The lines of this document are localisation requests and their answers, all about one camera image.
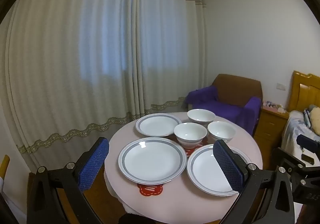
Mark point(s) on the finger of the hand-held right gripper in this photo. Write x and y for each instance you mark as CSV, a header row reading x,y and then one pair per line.
x,y
290,161
308,145

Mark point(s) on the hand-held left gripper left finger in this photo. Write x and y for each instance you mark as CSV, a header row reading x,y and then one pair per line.
x,y
92,164

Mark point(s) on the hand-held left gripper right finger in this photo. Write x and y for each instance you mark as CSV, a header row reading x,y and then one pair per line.
x,y
227,166

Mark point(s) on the white plate with grey rim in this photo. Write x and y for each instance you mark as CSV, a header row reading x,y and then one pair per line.
x,y
205,171
157,125
152,160

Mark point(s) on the white ceramic bowl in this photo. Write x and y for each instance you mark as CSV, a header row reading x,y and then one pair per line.
x,y
201,116
188,132
221,130

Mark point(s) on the bed with floral sheet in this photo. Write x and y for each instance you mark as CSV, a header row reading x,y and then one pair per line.
x,y
291,126

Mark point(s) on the wooden nightstand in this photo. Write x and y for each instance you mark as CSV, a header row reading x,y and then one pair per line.
x,y
270,126

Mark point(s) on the wooden bed headboard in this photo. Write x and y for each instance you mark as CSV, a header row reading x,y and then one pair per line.
x,y
302,91

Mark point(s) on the purple blanket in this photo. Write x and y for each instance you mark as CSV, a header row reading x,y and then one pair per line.
x,y
220,109

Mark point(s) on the round pink printed table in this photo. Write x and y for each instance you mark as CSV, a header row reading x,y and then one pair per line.
x,y
175,201

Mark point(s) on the brown armchair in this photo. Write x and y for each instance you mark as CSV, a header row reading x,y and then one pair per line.
x,y
235,88

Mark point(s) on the beige curtain with lace trim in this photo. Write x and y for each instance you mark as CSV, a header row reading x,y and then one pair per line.
x,y
170,51
62,63

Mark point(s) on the white wall socket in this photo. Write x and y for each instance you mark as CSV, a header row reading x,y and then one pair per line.
x,y
281,86

